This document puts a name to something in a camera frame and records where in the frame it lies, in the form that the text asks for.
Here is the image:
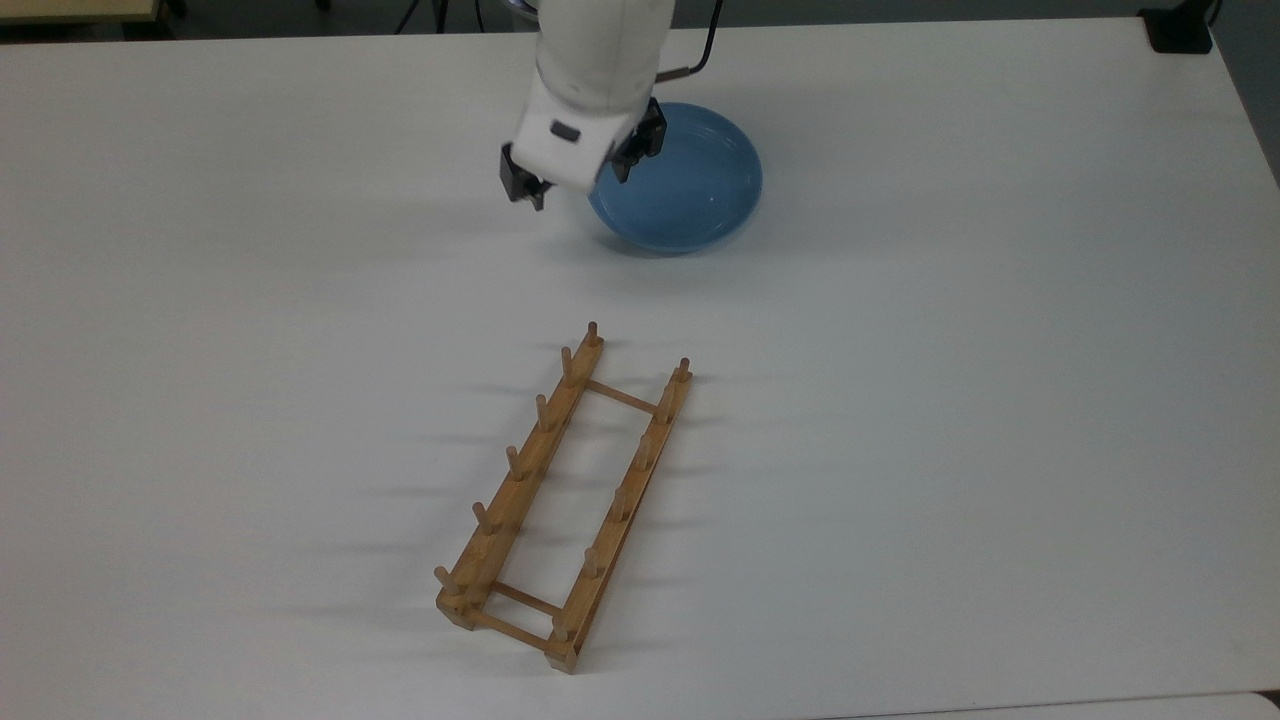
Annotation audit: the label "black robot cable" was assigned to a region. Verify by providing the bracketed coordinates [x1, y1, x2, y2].
[654, 0, 725, 85]

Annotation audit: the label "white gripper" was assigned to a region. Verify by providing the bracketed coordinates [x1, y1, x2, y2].
[499, 72, 669, 213]

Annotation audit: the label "wooden plate rack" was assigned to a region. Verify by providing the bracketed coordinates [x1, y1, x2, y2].
[432, 320, 695, 677]

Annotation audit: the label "blue ceramic plate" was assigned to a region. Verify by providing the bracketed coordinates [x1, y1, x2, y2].
[587, 101, 765, 256]

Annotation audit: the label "light wooden table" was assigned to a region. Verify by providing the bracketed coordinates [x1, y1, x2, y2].
[0, 0, 163, 27]

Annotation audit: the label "black table clamp mount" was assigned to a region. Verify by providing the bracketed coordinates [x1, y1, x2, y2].
[1137, 0, 1218, 56]

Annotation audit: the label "black tripod legs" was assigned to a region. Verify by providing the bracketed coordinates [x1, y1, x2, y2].
[393, 0, 488, 37]

